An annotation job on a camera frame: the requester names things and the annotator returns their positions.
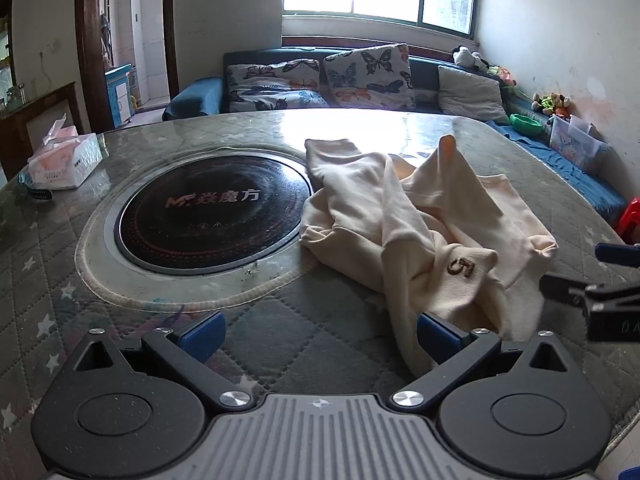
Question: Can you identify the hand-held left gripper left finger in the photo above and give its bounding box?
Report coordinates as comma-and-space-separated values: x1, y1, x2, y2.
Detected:
60, 310, 256, 411

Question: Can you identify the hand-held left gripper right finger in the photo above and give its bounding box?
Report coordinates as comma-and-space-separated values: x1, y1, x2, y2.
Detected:
390, 311, 581, 411

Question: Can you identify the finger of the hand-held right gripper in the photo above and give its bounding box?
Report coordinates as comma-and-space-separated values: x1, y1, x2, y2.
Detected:
539, 272, 608, 307
594, 241, 640, 265

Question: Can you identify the cream towel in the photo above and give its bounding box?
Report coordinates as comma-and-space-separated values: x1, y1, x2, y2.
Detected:
299, 134, 559, 380

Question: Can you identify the red plastic stool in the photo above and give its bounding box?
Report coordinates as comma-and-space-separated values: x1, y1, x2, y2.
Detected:
614, 197, 640, 243

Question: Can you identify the blue sofa throw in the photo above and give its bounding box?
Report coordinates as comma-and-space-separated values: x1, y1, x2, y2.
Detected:
482, 120, 628, 221

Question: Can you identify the clear plastic storage box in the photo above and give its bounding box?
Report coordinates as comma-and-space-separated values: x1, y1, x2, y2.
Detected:
549, 114, 608, 166

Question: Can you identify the round black induction cooktop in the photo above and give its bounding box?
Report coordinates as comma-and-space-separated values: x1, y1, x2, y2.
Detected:
105, 152, 313, 276

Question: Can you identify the green bowl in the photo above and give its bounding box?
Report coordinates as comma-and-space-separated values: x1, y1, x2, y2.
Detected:
509, 113, 543, 133

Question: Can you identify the group of small plush toys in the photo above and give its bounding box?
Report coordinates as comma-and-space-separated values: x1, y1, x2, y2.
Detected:
531, 92, 573, 118

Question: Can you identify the pink and green toy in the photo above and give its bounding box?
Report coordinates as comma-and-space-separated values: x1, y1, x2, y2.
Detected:
487, 64, 518, 87

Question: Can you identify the grey pillow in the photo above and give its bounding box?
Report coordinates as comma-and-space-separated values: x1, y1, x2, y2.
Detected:
437, 65, 508, 121

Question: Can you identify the pink and white tissue pack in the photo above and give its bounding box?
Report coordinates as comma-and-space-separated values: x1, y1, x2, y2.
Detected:
27, 115, 103, 190

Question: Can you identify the panda plush toy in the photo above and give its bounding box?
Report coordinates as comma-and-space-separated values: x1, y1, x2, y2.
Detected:
451, 46, 488, 72

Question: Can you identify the blue corner sofa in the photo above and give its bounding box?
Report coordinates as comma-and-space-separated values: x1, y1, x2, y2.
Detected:
162, 42, 628, 221

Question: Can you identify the bluish butterfly print pillow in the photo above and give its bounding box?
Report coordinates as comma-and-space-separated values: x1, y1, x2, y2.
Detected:
229, 86, 329, 112

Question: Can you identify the blue white box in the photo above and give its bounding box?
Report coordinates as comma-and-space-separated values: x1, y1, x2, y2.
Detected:
105, 64, 133, 128

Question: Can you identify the dark wooden sideboard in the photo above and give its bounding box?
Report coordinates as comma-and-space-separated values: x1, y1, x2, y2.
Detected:
0, 82, 86, 181

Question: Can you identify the dark wooden door frame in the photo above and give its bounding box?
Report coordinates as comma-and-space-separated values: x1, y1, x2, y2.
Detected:
75, 0, 181, 131

